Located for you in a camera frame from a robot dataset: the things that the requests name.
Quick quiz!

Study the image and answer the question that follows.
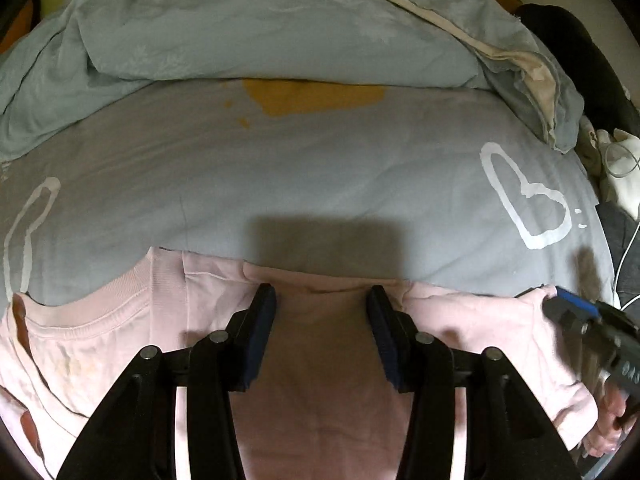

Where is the grey printed bed sheet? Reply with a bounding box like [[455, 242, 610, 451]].
[[0, 77, 617, 311]]

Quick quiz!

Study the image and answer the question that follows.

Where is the pink printed t-shirt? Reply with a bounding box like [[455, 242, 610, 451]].
[[0, 246, 601, 480]]

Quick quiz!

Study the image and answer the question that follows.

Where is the person's right hand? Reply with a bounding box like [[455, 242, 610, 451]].
[[586, 379, 632, 459]]

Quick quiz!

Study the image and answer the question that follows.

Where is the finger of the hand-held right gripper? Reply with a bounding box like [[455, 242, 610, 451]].
[[544, 285, 608, 339]]

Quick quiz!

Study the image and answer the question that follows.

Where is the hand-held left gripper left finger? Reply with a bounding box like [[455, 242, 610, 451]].
[[57, 283, 277, 480]]

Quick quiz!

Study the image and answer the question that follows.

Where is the dark grey garment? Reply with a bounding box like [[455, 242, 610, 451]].
[[597, 200, 640, 311]]

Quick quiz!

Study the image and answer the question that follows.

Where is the grey-blue duvet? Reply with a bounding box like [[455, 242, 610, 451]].
[[0, 0, 586, 162]]

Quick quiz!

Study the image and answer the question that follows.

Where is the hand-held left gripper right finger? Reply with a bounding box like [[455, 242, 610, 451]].
[[366, 285, 583, 480]]

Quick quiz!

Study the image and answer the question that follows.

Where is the black clothing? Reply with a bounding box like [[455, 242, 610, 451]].
[[515, 2, 640, 132]]

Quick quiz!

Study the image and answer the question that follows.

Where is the white garment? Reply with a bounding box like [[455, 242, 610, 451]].
[[580, 127, 640, 202]]

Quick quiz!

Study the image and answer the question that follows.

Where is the white cable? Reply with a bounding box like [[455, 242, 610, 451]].
[[602, 130, 640, 312]]

